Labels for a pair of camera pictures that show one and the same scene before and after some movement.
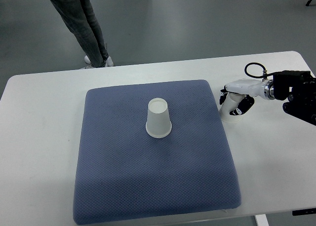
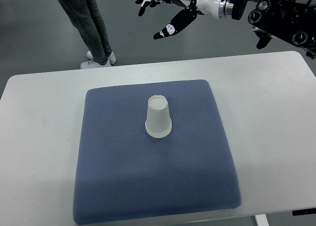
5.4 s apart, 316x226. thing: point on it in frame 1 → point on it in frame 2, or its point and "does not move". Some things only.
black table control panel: [304, 211] does not move
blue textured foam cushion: [125, 174] does not move
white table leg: [261, 220] does not move
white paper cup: [231, 102] → [158, 123]
